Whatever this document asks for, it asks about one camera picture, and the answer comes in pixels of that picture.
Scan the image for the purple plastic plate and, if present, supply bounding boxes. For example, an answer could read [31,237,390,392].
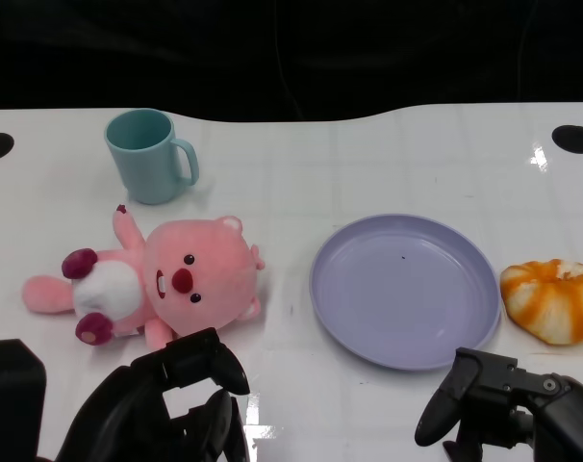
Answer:
[309,214,503,372]

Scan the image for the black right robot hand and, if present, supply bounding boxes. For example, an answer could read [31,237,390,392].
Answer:
[414,346,583,462]

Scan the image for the teal plastic mug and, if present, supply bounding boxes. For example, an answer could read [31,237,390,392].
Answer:
[103,108,200,206]

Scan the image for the black backdrop curtain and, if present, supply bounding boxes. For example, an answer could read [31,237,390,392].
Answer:
[0,0,583,124]

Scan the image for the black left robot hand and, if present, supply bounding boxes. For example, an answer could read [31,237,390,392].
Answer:
[54,326,252,462]

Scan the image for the orange white pumpkin plush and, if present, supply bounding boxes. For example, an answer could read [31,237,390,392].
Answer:
[499,258,583,347]

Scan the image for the pink plush beaver doll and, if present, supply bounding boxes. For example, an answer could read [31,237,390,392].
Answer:
[21,204,267,350]

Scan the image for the black box-shaped camera housing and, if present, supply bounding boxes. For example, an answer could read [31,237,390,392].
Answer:
[0,338,48,462]

